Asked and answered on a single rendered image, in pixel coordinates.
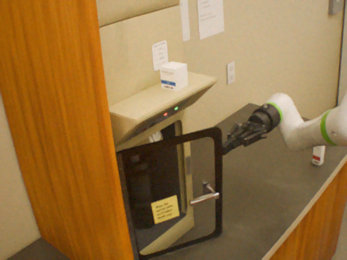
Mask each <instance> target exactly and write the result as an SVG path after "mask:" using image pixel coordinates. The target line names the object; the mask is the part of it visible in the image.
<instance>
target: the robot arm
mask: <svg viewBox="0 0 347 260"><path fill-rule="evenodd" d="M240 128H241V129H240ZM274 128H277V129H278V130H279V132H280V133H281V135H282V137H283V140H284V142H285V144H286V146H287V147H288V149H289V150H291V151H295V152H302V151H303V150H306V149H308V148H311V147H315V146H321V145H330V146H336V147H340V146H342V145H347V88H346V92H345V95H344V97H343V99H342V101H341V104H340V106H338V107H336V108H334V109H330V110H327V111H326V112H325V113H324V114H321V115H320V116H318V117H317V118H315V119H313V120H311V121H306V122H304V121H303V119H302V118H301V116H300V114H299V113H298V111H297V109H296V106H295V104H294V102H293V100H292V99H291V98H290V97H289V96H288V95H286V94H284V93H280V92H279V93H275V94H273V95H272V96H271V97H270V98H269V99H268V100H267V101H266V102H264V104H263V105H262V106H260V107H258V108H257V109H256V110H255V111H254V112H253V113H252V115H251V116H249V119H248V120H247V121H246V122H243V123H242V124H239V123H238V122H234V126H233V127H232V129H231V130H230V131H229V132H228V133H227V140H226V141H225V143H223V144H222V152H223V155H226V154H227V153H229V152H230V151H231V150H232V149H235V148H236V147H238V146H241V145H244V147H246V146H248V145H251V144H253V143H254V142H256V141H259V140H261V139H265V138H267V133H268V132H270V131H271V130H273V129H274ZM247 141H248V142H247Z"/></svg>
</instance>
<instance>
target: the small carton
mask: <svg viewBox="0 0 347 260"><path fill-rule="evenodd" d="M160 79H161V87H162V89H167V90H175V91H178V90H180V89H182V88H184V87H186V86H187V85H188V76H187V65H186V64H182V63H176V62H170V63H167V64H165V65H163V66H161V67H160Z"/></svg>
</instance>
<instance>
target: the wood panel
mask: <svg viewBox="0 0 347 260"><path fill-rule="evenodd" d="M100 40H101V39H100V32H99V22H98V13H97V3H96V0H0V90H1V91H0V92H1V95H2V101H3V104H4V109H5V112H6V117H7V120H8V125H9V129H10V132H11V137H12V141H13V143H14V149H15V152H16V155H17V159H18V162H19V167H20V170H21V174H22V177H23V179H24V183H25V187H26V191H27V195H28V197H29V201H30V205H31V207H32V210H33V214H34V217H35V221H36V223H37V227H38V230H39V232H40V235H41V238H43V239H44V240H46V241H47V242H49V244H51V245H53V246H54V247H55V248H56V249H58V250H59V251H60V252H61V253H63V254H64V255H66V256H67V257H68V258H70V259H72V260H134V256H133V252H132V248H131V241H130V234H129V230H128V224H127V221H126V214H125V207H124V202H123V195H122V193H121V186H120V179H119V174H118V166H117V161H116V153H115V146H114V141H113V133H112V125H111V121H110V113H109V108H108V97H107V89H106V85H105V73H104V68H103V57H102V47H101V42H100Z"/></svg>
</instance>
